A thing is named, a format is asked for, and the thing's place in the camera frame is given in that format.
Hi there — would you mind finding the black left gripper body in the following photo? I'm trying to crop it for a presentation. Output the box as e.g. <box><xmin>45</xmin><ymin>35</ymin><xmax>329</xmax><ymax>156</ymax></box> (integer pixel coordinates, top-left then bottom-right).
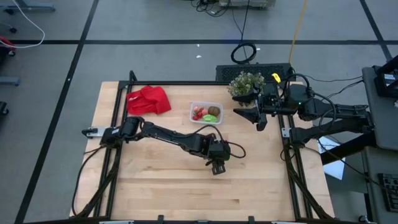
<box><xmin>205</xmin><ymin>139</ymin><xmax>231</xmax><ymax>162</ymax></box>

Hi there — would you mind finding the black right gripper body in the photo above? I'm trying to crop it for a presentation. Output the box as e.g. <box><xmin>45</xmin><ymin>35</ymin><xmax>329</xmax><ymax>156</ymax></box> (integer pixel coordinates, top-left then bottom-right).
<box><xmin>260</xmin><ymin>84</ymin><xmax>289</xmax><ymax>115</ymax></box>

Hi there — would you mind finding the clear plastic tupperware container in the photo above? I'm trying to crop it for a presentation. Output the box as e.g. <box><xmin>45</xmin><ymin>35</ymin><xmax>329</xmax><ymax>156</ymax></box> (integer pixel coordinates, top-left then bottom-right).
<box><xmin>189</xmin><ymin>101</ymin><xmax>224</xmax><ymax>125</ymax></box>

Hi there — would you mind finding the potted green plant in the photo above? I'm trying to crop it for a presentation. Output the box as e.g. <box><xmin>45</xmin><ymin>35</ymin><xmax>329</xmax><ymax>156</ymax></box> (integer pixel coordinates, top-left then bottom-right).
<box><xmin>227</xmin><ymin>71</ymin><xmax>267</xmax><ymax>108</ymax></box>

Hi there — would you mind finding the black perforated box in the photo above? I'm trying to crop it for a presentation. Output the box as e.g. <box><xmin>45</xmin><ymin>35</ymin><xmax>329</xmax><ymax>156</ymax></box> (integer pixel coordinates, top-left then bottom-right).
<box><xmin>215</xmin><ymin>63</ymin><xmax>296</xmax><ymax>83</ymax></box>

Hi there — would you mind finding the crumpled red cloth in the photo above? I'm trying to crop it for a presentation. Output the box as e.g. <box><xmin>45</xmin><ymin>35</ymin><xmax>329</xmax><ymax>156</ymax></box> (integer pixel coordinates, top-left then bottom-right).
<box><xmin>126</xmin><ymin>85</ymin><xmax>172</xmax><ymax>115</ymax></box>

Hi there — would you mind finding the black desk beam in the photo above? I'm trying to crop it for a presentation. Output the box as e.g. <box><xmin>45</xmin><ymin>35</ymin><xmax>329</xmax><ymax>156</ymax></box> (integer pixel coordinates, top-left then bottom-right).
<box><xmin>320</xmin><ymin>130</ymin><xmax>377</xmax><ymax>166</ymax></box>

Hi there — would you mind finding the white paper sheet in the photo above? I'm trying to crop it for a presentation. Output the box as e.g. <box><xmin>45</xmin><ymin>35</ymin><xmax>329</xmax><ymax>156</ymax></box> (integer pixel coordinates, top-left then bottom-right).
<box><xmin>317</xmin><ymin>136</ymin><xmax>346</xmax><ymax>180</ymax></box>

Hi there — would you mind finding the grey floor device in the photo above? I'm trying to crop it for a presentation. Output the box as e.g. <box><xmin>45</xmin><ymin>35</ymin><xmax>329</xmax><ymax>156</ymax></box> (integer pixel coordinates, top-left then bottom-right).
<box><xmin>218</xmin><ymin>0</ymin><xmax>277</xmax><ymax>9</ymax></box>

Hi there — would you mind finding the grey desk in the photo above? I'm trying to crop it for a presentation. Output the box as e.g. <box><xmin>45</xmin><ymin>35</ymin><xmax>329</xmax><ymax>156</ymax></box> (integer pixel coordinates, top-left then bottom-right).
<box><xmin>361</xmin><ymin>66</ymin><xmax>398</xmax><ymax>224</ymax></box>

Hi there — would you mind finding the black desk device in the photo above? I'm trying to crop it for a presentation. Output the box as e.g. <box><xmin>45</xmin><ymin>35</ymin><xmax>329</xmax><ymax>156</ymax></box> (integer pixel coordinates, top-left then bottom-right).
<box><xmin>373</xmin><ymin>55</ymin><xmax>398</xmax><ymax>100</ymax></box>

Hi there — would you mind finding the black keyboard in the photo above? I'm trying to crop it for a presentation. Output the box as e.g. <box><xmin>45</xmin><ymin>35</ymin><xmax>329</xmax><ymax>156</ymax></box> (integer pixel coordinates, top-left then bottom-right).
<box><xmin>378</xmin><ymin>173</ymin><xmax>398</xmax><ymax>213</ymax></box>

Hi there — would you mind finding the grey furniture foot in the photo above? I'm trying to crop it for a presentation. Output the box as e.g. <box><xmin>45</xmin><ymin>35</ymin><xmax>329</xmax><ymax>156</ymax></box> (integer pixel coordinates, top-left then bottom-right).
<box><xmin>0</xmin><ymin>76</ymin><xmax>21</xmax><ymax>86</ymax></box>

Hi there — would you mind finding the grey furniture base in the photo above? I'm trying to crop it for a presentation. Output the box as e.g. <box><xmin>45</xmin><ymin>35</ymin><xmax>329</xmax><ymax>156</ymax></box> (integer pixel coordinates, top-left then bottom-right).
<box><xmin>0</xmin><ymin>0</ymin><xmax>57</xmax><ymax>15</ymax></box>

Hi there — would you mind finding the red floor object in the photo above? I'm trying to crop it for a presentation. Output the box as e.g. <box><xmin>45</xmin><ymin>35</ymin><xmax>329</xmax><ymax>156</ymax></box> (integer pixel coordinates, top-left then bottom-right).
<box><xmin>0</xmin><ymin>35</ymin><xmax>16</xmax><ymax>57</ymax></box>

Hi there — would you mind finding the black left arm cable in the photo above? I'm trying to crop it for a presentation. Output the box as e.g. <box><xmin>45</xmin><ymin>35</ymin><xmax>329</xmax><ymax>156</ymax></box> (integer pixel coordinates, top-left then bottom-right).
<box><xmin>189</xmin><ymin>124</ymin><xmax>247</xmax><ymax>159</ymax></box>

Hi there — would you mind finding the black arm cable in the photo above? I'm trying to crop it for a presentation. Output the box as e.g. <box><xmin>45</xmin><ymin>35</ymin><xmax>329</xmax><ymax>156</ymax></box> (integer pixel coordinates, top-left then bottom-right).
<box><xmin>279</xmin><ymin>73</ymin><xmax>338</xmax><ymax>125</ymax></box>
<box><xmin>189</xmin><ymin>124</ymin><xmax>247</xmax><ymax>159</ymax></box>

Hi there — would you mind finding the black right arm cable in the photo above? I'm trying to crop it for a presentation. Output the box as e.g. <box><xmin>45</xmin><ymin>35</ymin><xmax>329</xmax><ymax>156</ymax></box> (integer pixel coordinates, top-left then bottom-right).
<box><xmin>279</xmin><ymin>73</ymin><xmax>338</xmax><ymax>125</ymax></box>

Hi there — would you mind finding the black coiled cable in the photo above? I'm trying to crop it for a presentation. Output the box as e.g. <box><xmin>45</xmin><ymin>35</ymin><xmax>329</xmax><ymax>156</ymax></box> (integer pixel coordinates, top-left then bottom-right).
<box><xmin>230</xmin><ymin>0</ymin><xmax>257</xmax><ymax>65</ymax></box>

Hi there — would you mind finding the black metal table frame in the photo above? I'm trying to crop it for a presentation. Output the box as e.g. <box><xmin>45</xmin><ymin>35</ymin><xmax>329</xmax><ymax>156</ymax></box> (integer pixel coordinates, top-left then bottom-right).
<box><xmin>70</xmin><ymin>70</ymin><xmax>335</xmax><ymax>224</ymax></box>

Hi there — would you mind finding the yellow cable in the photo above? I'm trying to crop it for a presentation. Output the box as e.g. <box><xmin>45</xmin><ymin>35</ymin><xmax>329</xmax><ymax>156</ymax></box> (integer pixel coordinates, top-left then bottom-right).
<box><xmin>288</xmin><ymin>0</ymin><xmax>308</xmax><ymax>65</ymax></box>

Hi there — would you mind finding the white cable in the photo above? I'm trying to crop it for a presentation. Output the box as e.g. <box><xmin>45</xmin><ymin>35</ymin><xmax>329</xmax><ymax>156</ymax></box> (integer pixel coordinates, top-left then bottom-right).
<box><xmin>0</xmin><ymin>0</ymin><xmax>46</xmax><ymax>49</ymax></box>

